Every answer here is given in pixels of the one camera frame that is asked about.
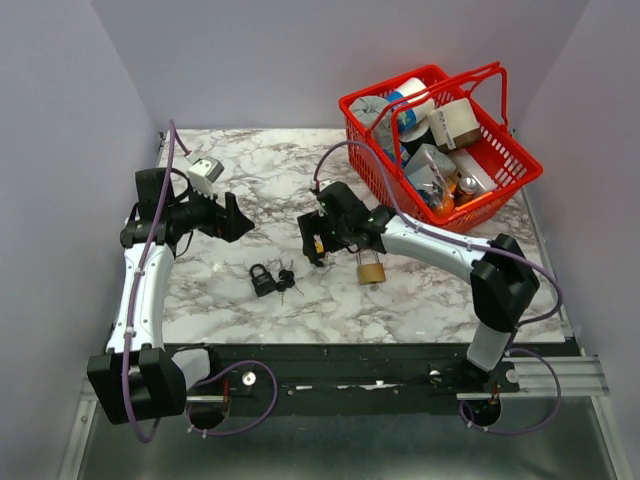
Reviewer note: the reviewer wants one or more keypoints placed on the red plastic shopping basket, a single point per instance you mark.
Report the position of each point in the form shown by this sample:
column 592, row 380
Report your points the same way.
column 497, row 160

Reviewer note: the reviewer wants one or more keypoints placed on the blue white paper cup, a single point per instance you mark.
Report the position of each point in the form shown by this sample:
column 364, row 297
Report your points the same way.
column 412, row 122

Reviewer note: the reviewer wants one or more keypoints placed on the brass padlock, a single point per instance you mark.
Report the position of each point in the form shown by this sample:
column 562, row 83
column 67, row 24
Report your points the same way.
column 370, row 270

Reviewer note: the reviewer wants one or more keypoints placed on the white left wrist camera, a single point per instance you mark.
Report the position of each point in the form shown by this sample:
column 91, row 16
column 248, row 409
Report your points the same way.
column 203, row 173

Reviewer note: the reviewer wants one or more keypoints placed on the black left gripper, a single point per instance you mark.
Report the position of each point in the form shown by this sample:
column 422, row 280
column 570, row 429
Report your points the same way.
column 228, row 222

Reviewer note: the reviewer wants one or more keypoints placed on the grey wrapped roll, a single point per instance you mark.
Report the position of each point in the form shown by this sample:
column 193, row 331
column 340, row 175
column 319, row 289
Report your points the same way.
column 366, row 110

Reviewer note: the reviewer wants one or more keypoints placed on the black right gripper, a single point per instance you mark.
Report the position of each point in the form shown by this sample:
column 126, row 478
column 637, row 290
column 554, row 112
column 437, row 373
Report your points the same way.
column 313, row 223

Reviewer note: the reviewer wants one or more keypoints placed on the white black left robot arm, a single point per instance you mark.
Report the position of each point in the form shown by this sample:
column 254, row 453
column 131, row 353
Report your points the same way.
column 137, row 378

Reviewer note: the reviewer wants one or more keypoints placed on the cream brown foam block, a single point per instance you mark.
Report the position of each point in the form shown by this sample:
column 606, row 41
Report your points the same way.
column 454, row 126

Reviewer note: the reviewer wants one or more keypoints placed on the black key bunch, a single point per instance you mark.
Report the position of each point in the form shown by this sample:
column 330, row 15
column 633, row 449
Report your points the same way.
column 286, row 280

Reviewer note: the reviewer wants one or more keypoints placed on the yellow black padlock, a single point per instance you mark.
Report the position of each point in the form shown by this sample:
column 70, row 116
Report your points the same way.
column 318, row 245

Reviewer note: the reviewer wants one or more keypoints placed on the clear plastic box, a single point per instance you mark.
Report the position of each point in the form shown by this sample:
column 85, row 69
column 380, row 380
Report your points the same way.
column 428, row 167

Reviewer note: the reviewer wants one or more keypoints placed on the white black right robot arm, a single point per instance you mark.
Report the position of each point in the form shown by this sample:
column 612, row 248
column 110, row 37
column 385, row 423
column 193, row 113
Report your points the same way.
column 502, row 280

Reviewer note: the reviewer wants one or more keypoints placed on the black and aluminium base rail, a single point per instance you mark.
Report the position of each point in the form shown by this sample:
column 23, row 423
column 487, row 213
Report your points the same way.
column 369, row 379

